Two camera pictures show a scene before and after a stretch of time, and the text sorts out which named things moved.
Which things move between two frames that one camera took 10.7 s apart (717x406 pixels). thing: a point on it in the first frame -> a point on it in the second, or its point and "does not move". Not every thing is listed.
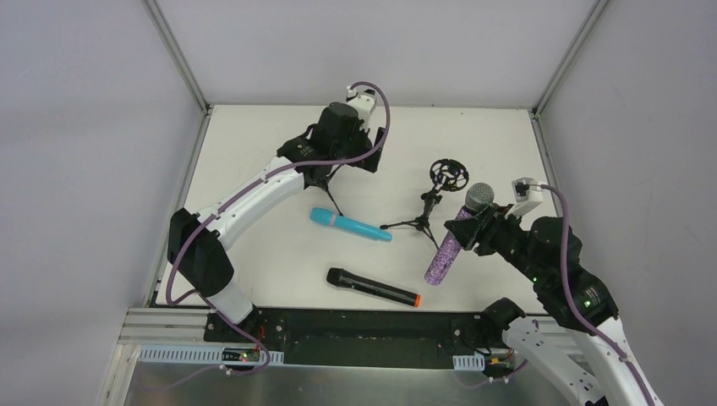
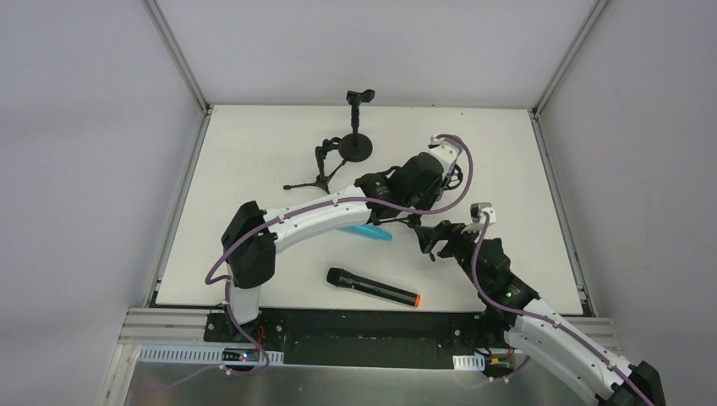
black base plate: x=366 y=338 does not move
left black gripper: x=369 y=155 -> x=444 y=183
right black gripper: x=484 y=228 -> x=444 y=236
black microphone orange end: x=340 y=277 does not move
